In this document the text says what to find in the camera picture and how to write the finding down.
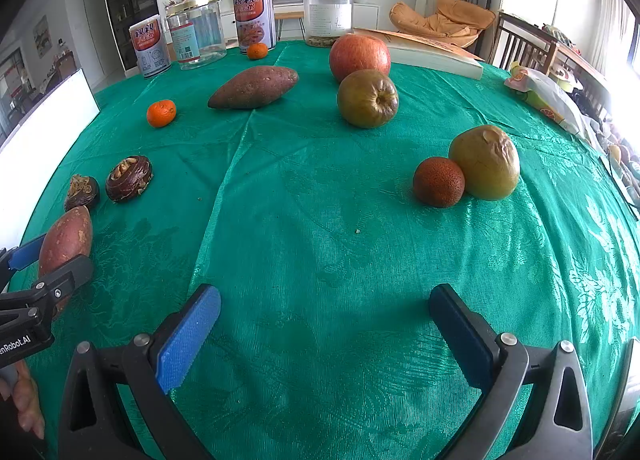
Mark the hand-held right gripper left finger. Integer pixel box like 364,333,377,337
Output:
59,284,222,460

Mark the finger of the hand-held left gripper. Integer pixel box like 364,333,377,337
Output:
27,255,95,328
0,234,47,291

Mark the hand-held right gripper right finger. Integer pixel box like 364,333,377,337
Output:
428,283,593,460

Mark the small reddish sweet potato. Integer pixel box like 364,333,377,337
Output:
39,206,94,321

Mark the dark red rough-skinned orange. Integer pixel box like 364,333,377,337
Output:
412,157,467,208

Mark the yellow-green wrinkled pear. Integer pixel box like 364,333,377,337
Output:
448,125,521,201

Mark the person's left hand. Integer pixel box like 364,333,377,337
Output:
0,360,46,441

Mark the white board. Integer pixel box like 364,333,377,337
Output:
0,68,101,251

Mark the green patterned tablecloth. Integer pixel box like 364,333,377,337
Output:
7,39,640,460

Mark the small red label can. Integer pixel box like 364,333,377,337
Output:
129,14,171,80

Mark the brownish green apple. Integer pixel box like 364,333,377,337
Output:
337,70,400,129

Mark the printed plastic bag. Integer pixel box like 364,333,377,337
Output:
504,65,601,141

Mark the large purple sweet potato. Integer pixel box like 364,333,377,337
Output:
207,66,300,110

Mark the dark glass display cabinet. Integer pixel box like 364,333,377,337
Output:
100,0,160,74

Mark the glass jar with gold lid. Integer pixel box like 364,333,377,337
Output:
165,0,227,71

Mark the thick paperback book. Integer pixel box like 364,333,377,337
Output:
352,28,485,80

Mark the dark wooden chair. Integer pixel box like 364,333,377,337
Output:
487,10,558,74

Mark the red apple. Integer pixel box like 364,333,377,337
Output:
329,34,392,84

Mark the orange lounge chair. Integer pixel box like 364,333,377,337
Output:
389,0,497,48

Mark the tall red label can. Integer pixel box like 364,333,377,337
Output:
233,0,277,55

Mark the small wooden bench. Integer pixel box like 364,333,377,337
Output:
274,10,306,41

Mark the white television cabinet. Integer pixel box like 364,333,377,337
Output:
220,0,381,44

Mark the clear plastic jar black lid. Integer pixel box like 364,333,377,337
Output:
302,0,354,48

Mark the framed wall picture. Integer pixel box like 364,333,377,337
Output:
33,15,53,58

